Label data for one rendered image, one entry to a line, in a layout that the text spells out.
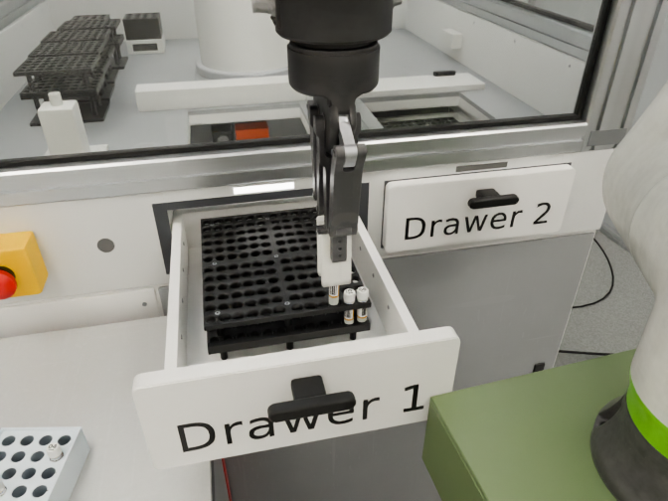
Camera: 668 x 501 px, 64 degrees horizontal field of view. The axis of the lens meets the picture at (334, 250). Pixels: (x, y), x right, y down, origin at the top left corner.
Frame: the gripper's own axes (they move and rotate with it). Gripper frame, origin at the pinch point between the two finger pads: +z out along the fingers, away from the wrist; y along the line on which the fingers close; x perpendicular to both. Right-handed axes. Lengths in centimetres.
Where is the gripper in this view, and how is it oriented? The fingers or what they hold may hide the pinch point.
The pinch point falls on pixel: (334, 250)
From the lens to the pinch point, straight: 54.0
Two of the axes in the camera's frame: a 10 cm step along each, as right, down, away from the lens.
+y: 2.2, 5.4, -8.2
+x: 9.8, -1.2, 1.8
